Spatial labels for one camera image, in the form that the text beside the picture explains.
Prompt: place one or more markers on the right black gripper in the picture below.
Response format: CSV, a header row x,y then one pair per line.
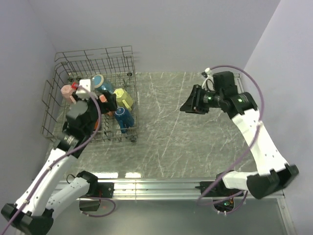
x,y
191,105

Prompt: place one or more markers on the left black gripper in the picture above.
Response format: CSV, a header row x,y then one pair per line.
x,y
111,105

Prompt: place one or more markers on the salmon pink mug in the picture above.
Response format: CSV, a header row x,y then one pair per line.
x,y
106,106

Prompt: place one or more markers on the pale yellow mug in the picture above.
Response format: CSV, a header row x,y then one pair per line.
x,y
123,99

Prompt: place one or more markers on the dark blue white-inside mug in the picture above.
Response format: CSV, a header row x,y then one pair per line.
x,y
124,119

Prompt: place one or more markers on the light blue yellow-inside mug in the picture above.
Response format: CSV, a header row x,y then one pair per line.
x,y
102,84

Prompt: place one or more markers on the light pink mug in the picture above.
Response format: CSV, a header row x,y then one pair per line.
x,y
67,93

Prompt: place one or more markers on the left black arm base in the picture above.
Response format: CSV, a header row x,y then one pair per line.
x,y
105,189

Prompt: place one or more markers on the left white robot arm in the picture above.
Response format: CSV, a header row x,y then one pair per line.
x,y
34,212

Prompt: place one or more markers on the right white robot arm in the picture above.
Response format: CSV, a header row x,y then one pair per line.
x,y
273,172

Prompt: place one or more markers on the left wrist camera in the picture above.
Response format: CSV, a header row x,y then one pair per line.
x,y
84,89

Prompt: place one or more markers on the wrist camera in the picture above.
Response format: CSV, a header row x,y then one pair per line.
x,y
84,89
207,74

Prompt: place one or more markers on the grey wire dish rack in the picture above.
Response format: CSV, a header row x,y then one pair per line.
x,y
116,64

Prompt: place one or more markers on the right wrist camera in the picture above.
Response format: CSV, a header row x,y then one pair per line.
x,y
207,74

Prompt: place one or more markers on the aluminium mounting rail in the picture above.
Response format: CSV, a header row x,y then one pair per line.
x,y
157,189

